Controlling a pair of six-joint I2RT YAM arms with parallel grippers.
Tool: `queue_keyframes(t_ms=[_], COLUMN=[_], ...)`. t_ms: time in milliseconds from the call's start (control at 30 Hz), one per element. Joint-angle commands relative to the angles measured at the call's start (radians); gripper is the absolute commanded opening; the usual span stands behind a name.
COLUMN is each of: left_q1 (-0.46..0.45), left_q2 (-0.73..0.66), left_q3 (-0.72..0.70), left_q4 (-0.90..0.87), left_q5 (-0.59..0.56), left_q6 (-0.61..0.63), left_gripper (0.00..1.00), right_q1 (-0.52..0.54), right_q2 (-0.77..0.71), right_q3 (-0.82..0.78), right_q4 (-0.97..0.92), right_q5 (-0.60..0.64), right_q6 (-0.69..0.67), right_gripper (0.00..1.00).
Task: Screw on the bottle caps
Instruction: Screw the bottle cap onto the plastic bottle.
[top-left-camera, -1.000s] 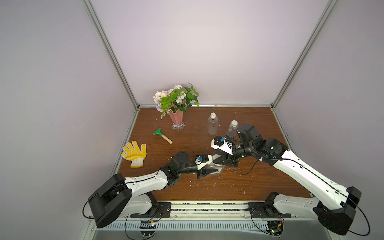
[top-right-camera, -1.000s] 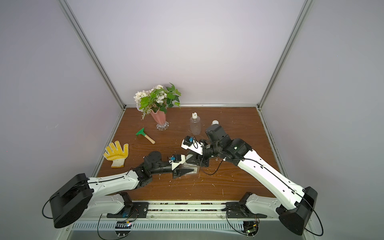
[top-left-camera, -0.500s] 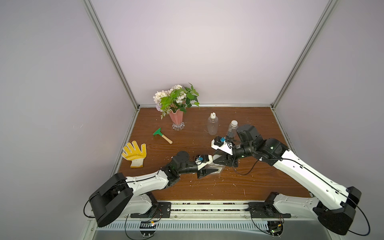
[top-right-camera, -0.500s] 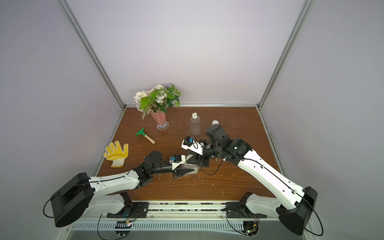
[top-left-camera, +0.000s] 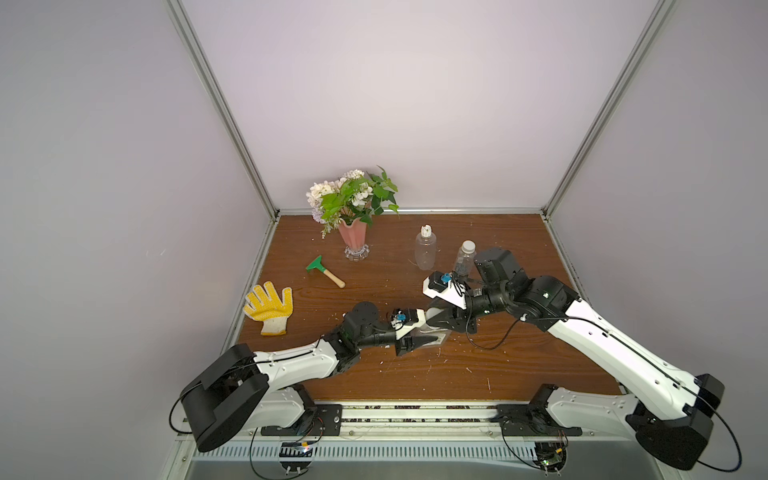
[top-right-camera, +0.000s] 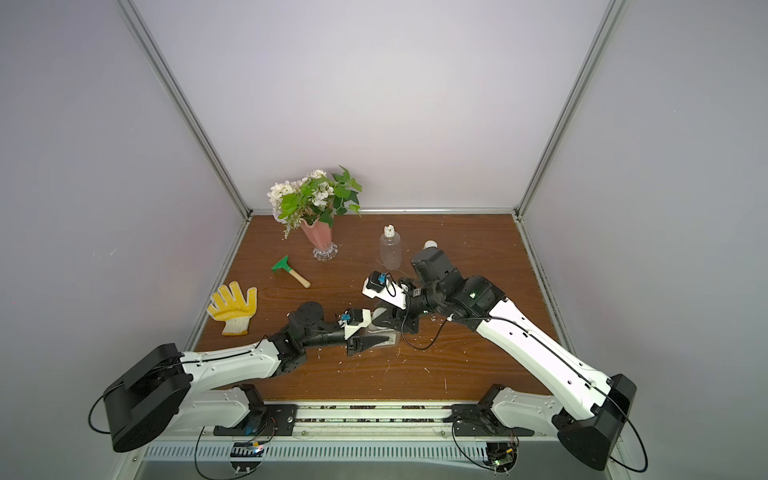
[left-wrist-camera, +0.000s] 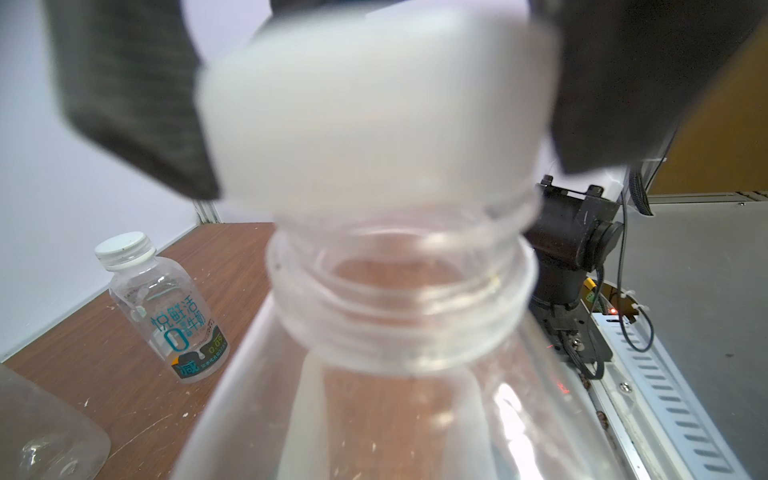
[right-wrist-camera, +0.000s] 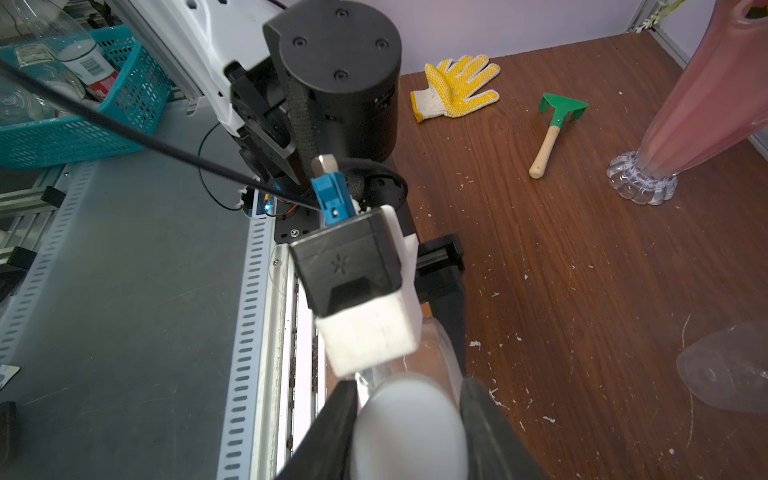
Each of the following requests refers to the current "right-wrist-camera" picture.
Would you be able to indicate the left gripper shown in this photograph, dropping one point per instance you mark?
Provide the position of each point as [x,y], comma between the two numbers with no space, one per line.
[439,281]

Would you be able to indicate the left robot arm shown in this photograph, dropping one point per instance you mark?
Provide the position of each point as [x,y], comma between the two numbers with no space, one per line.
[310,94]

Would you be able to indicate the square clear bottle with label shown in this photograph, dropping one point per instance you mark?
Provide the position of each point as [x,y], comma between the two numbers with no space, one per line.
[435,358]

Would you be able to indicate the white cap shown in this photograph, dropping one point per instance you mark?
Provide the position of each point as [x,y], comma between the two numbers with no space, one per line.
[409,428]

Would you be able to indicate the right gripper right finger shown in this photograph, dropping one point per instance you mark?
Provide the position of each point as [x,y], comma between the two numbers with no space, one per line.
[494,449]

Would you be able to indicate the yellow work glove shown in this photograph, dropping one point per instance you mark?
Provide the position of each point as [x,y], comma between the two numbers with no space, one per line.
[454,88]

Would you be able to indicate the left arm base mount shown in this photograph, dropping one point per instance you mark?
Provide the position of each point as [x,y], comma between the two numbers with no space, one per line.
[296,223]

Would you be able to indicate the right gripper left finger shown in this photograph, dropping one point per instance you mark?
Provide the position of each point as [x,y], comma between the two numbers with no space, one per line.
[325,451]

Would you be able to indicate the round clear bottle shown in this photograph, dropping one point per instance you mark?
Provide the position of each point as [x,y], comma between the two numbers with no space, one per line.
[728,369]

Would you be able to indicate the clear jar in basket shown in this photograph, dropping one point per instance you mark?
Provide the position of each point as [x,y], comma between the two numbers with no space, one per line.
[36,61]

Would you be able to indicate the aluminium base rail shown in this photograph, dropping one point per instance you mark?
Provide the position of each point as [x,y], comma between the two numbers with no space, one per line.
[276,381]

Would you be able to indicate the green scraper wooden handle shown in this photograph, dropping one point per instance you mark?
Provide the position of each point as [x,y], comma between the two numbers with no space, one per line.
[563,107]

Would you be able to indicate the pink vase with flowers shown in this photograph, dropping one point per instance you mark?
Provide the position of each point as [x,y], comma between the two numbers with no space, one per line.
[719,100]

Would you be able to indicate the red capped bottle in basket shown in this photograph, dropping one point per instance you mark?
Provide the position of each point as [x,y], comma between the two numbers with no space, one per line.
[75,48]

